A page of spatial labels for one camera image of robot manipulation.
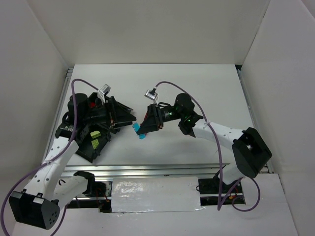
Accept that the blue lego brick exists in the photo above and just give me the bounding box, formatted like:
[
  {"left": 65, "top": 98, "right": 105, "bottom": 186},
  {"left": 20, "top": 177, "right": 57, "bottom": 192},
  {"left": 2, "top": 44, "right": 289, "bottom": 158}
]
[{"left": 132, "top": 122, "right": 146, "bottom": 140}]

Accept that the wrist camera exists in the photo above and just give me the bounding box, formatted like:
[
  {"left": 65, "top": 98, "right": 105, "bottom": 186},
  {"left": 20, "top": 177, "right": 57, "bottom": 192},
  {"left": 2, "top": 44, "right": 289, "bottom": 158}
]
[
  {"left": 97, "top": 84, "right": 111, "bottom": 104},
  {"left": 144, "top": 87, "right": 158, "bottom": 104}
]

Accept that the aluminium rail frame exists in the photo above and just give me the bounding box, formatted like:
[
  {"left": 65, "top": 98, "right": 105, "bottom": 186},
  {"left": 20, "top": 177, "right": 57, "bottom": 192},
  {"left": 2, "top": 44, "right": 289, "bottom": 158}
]
[{"left": 49, "top": 64, "right": 274, "bottom": 213}]

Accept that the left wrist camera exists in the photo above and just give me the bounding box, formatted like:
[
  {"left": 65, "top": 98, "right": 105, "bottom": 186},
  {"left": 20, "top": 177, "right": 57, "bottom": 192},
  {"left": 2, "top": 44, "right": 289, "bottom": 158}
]
[{"left": 97, "top": 84, "right": 111, "bottom": 104}]

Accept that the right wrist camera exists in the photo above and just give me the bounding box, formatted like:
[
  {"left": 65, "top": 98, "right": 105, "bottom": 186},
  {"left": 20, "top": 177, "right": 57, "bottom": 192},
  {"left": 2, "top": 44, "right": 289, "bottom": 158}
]
[{"left": 144, "top": 87, "right": 158, "bottom": 104}]

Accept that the black four-compartment tray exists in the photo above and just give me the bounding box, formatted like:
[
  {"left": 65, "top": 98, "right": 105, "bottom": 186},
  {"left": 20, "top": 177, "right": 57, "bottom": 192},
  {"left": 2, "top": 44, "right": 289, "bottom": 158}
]
[{"left": 73, "top": 91, "right": 135, "bottom": 164}]

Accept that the light green slope lego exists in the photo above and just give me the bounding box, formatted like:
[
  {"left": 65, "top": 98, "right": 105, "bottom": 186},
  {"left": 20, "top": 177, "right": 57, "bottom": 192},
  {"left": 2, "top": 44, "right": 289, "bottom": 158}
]
[{"left": 90, "top": 130, "right": 101, "bottom": 139}]

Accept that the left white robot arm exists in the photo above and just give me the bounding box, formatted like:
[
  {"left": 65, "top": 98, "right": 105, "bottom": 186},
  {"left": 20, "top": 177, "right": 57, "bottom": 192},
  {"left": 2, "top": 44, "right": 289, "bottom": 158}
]
[{"left": 8, "top": 92, "right": 136, "bottom": 230}]

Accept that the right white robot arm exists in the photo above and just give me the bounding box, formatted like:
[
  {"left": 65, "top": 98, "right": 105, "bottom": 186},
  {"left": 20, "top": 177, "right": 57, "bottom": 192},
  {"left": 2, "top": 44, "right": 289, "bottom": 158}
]
[{"left": 137, "top": 90, "right": 272, "bottom": 191}]

